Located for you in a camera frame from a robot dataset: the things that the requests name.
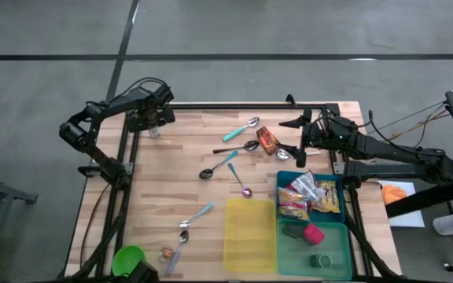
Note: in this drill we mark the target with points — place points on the red-lid paprika tin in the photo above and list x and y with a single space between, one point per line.
314 234

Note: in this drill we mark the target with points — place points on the brown snack bar wrapper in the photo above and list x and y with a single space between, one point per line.
267 141

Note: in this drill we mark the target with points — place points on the white-lid glass spice jar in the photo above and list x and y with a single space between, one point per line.
155 133

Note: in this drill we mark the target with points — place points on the white paper sheet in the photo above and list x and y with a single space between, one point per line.
407 220

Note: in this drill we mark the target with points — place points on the orange round object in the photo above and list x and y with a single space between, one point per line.
393 194

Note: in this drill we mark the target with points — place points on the all-black metal spoon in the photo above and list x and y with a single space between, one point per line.
252 145

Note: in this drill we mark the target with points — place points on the silver snack packet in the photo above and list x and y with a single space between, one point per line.
307 184

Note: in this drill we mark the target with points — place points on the small silver spoon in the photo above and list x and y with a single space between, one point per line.
282 154

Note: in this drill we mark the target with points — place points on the small amber glass jar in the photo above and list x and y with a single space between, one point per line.
166 254

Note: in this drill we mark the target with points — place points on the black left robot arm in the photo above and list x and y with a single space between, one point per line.
93 114

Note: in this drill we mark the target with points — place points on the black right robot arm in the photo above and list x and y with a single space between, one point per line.
399 151

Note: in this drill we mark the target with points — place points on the blue plastic bin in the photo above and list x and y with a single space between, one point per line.
283 178

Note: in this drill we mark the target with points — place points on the yellow snack bag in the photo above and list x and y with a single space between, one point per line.
328 196

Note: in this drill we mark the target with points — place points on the yellow plastic bin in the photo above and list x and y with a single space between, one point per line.
250 236

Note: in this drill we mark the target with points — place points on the green black pepper tin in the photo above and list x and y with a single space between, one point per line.
293 231

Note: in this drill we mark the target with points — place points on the orange ramen noodle packet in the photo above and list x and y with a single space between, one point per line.
291 204

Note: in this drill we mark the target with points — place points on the iridescent rainbow spoon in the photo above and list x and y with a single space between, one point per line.
246 192

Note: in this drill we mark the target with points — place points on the green plastic bin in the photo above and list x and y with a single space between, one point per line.
297 259

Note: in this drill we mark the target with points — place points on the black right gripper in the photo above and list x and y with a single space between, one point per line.
328 135

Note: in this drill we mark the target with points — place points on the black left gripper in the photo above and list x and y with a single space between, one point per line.
152 106

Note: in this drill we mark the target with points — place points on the green-lid glass spice jar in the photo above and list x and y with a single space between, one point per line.
321 261

